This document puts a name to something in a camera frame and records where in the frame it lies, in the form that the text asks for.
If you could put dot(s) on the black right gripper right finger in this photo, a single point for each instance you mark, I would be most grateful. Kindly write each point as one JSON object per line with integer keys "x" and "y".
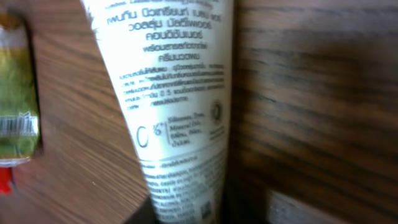
{"x": 244, "y": 204}

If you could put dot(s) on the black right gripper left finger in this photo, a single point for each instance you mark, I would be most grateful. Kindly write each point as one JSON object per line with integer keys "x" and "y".
{"x": 145, "y": 214}

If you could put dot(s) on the orange spaghetti pack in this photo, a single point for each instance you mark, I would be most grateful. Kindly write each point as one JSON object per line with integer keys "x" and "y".
{"x": 6, "y": 181}

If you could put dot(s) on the green snack pouch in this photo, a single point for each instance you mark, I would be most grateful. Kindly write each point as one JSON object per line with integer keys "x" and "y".
{"x": 20, "y": 118}

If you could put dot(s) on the white tube gold cap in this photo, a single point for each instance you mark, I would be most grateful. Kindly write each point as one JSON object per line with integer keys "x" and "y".
{"x": 170, "y": 63}

